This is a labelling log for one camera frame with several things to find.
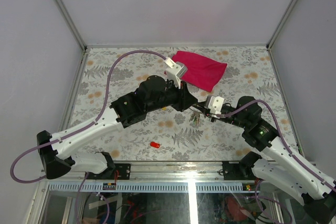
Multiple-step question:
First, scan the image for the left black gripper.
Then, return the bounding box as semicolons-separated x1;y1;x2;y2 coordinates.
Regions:
146;77;198;113

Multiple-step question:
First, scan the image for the bunch of tagged keys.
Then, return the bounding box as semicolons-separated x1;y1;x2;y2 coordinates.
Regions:
189;111;201;125

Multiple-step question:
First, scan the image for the red key tag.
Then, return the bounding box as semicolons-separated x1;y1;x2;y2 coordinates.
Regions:
150;142;161;148

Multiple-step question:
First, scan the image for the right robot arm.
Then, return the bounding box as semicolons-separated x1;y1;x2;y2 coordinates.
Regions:
194;95;335;223

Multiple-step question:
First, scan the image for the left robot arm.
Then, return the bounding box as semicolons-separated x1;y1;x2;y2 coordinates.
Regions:
37;76;198;179

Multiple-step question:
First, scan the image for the magenta cloth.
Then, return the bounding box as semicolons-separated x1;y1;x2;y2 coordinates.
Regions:
172;51;227;92

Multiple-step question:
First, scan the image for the floral table mat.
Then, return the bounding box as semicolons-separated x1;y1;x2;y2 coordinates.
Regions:
70;46;297;161

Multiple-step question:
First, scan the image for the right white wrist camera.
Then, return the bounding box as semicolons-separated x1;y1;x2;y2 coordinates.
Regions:
205;95;225;112

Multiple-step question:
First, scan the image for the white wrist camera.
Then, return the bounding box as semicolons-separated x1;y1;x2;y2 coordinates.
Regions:
164;57;187;89
205;95;225;112

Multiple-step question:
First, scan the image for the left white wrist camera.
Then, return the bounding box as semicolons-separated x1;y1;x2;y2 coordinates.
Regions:
164;57;187;89

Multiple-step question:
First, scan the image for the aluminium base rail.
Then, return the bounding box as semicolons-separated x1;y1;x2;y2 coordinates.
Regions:
51;161;242;183

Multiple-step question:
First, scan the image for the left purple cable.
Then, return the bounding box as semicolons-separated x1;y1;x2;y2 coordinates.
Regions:
9;50;169;184

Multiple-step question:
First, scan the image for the white slotted cable duct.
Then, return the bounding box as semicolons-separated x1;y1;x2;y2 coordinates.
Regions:
48;182;244;193

